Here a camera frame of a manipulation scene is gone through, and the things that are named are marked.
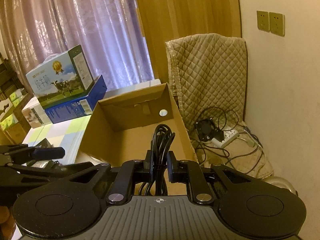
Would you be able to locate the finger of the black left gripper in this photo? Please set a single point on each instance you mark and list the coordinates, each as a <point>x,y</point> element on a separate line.
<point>48,153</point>

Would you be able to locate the white and brown product box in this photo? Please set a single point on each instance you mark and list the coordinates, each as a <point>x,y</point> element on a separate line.
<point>35,114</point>

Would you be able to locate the black shaver box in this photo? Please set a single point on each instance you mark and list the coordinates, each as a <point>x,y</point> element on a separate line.
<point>44,144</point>

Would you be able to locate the beige wall socket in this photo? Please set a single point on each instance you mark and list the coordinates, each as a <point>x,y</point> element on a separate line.
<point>277,23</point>
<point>263,21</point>

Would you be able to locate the large open cardboard box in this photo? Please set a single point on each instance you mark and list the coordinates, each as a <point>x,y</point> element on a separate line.
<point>121,127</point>

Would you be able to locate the blue flat product box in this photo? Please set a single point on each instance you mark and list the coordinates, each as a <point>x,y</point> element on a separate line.
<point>78,107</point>

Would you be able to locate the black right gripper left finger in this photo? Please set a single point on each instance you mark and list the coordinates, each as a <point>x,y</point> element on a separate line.
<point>148,165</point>

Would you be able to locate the beige quilted cover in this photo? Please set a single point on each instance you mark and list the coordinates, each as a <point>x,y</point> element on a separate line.
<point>207,75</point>

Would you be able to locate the white power strip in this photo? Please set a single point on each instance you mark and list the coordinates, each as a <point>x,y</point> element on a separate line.
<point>229,136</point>

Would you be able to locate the beige wall socket left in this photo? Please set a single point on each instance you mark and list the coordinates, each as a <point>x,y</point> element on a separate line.
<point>263,21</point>

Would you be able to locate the purple sheer curtain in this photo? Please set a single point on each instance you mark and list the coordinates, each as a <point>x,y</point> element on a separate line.
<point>107,30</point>

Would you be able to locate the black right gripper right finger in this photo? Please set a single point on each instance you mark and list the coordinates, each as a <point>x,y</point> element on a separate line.
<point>174,169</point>

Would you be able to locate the beige wall socket right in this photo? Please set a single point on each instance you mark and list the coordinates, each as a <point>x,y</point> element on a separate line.
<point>277,23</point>

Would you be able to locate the cardboard box with green tissues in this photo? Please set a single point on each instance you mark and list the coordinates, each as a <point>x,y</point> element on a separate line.
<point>13,123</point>

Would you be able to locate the brown curtain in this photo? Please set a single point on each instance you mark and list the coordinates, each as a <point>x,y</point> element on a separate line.
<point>165,20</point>

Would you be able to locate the plaid bed sheet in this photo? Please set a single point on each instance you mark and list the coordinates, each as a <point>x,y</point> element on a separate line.
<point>67,134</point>

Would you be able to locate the black wire rack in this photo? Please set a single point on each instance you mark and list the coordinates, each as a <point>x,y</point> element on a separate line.
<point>9,80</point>

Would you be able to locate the milk carton box with cow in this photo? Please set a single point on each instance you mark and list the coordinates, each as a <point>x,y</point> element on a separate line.
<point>61,78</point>

